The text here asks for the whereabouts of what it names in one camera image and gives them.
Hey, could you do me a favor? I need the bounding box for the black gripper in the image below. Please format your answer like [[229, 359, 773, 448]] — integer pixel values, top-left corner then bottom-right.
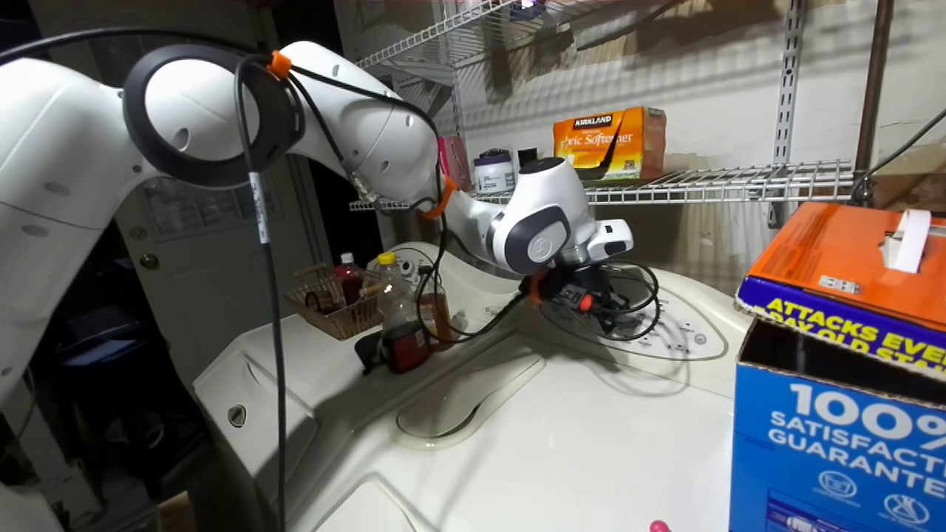
[[527, 262, 613, 311]]

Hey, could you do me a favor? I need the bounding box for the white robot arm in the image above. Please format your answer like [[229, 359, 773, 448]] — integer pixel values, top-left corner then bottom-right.
[[0, 40, 632, 392]]

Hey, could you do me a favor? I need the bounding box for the right white washing machine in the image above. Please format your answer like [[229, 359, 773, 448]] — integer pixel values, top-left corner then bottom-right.
[[196, 241, 749, 532]]

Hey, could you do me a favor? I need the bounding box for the white jar dark lid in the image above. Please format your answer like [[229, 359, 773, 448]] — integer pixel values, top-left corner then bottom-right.
[[474, 147, 514, 193]]

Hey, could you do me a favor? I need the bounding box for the brown liquid bottle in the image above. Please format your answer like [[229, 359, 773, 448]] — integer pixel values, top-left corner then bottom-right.
[[416, 265, 455, 349]]

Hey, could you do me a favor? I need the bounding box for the orange Kirkland box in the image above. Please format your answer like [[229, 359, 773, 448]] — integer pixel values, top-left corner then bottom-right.
[[554, 105, 666, 184]]

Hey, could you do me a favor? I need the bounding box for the dark round jar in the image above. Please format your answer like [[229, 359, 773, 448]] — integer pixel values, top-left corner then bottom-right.
[[381, 323, 433, 371]]

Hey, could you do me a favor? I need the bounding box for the clear bottle yellow cap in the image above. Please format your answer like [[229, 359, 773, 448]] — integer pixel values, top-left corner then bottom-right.
[[369, 250, 416, 327]]

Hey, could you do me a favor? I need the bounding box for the pink and grey box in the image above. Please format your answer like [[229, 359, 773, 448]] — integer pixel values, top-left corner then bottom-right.
[[437, 136, 470, 190]]

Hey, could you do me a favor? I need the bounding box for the blue detergent box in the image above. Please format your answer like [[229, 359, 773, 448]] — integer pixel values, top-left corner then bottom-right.
[[731, 203, 946, 532]]

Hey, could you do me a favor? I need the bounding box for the wire basket with wooden handles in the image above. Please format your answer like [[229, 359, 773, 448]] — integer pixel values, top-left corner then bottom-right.
[[285, 262, 381, 339]]

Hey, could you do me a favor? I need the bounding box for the white wire wall shelf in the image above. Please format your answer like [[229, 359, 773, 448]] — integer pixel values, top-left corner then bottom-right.
[[353, 163, 854, 212]]

